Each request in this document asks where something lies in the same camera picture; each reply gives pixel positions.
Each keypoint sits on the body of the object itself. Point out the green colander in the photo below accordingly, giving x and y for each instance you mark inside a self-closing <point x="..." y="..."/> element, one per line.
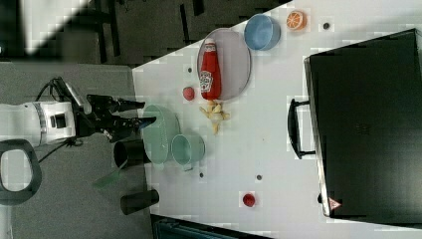
<point x="158" y="136"/>

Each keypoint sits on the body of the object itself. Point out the black utensil holder cup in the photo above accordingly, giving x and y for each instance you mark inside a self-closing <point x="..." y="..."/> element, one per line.
<point x="130" y="152"/>

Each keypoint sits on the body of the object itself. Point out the black cylinder cup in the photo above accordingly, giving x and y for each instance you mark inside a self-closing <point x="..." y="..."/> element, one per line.
<point x="138" y="201"/>

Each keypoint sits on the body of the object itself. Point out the green slotted spatula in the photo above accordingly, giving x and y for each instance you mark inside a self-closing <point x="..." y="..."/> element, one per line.
<point x="109" y="178"/>

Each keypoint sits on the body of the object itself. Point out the black toaster oven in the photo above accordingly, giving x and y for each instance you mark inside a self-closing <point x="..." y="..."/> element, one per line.
<point x="365" y="104"/>

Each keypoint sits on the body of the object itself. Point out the blue bowl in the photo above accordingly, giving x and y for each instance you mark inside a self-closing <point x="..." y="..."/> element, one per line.
<point x="262" y="33"/>

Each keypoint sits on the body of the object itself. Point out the orange slice toy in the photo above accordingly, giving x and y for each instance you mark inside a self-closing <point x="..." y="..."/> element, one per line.
<point x="296" y="20"/>

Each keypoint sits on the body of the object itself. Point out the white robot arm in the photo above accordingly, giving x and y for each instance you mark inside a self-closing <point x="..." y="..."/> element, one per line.
<point x="54" y="122"/>

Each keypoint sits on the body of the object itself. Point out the red ketchup bottle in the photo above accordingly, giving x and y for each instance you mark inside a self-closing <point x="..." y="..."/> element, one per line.
<point x="210" y="74"/>

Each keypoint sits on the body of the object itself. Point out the grey round plate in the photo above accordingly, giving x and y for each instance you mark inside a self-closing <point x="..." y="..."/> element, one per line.
<point x="234" y="62"/>

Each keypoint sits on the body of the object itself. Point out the red strawberry toy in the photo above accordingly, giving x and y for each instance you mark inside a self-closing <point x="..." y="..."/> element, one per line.
<point x="188" y="94"/>

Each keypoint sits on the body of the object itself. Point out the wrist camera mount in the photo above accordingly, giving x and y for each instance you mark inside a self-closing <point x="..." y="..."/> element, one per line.
<point x="67" y="93"/>

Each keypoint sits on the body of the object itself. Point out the small red tomato toy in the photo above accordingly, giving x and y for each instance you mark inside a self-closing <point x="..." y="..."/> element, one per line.
<point x="249" y="200"/>

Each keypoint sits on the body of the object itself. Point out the peeled banana toy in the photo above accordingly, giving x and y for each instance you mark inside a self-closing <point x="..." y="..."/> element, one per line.
<point x="214" y="113"/>

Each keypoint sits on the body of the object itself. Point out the green mug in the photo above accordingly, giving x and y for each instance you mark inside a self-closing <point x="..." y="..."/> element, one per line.
<point x="187" y="149"/>

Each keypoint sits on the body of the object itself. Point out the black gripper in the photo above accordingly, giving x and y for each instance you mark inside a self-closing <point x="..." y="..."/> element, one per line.
<point x="101" y="119"/>

